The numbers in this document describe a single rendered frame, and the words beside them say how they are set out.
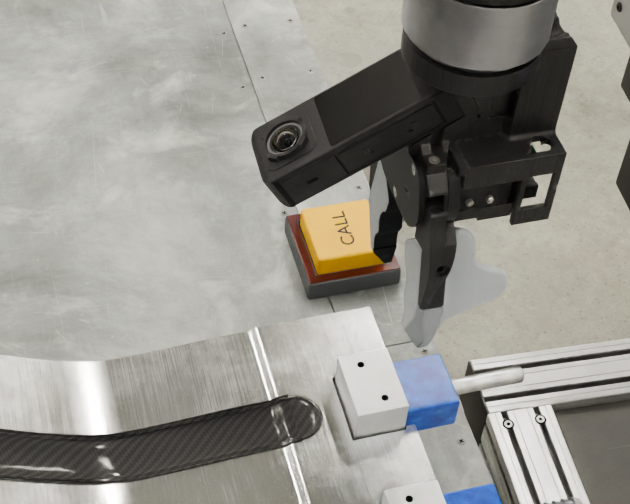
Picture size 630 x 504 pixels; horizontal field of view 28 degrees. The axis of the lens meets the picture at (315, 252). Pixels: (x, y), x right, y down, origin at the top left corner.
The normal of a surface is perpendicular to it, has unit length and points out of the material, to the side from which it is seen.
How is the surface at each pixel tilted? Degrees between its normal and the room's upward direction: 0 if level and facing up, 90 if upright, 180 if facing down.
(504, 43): 89
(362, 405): 0
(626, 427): 0
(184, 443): 6
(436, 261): 76
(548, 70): 90
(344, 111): 30
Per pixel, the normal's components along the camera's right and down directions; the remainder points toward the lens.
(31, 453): 0.52, -0.55
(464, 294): 0.27, 0.56
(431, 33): -0.69, 0.51
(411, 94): -0.44, -0.52
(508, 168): 0.26, 0.73
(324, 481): 0.05, -0.66
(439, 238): 0.25, 0.32
